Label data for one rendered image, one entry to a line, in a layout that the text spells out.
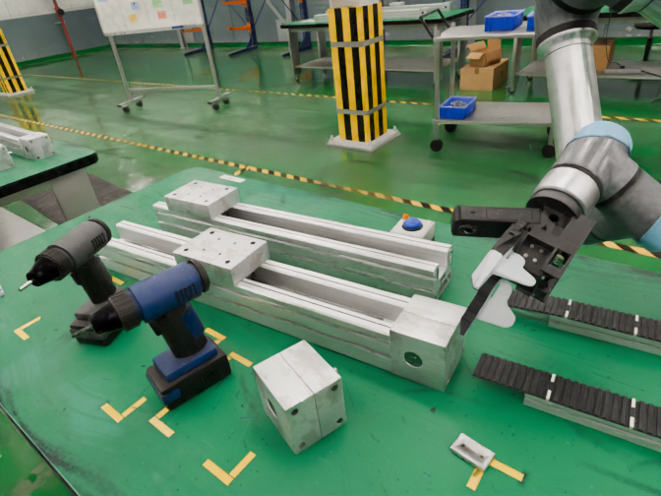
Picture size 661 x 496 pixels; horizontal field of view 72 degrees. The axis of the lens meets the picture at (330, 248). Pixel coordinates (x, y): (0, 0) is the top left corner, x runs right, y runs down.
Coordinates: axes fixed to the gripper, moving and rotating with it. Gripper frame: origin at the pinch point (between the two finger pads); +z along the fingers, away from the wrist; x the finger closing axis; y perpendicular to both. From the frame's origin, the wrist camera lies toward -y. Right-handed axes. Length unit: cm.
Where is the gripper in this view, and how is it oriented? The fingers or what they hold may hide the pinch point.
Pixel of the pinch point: (461, 312)
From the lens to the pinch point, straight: 59.0
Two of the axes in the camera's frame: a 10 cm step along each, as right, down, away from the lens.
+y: 7.6, 4.9, -4.2
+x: 1.5, 5.0, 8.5
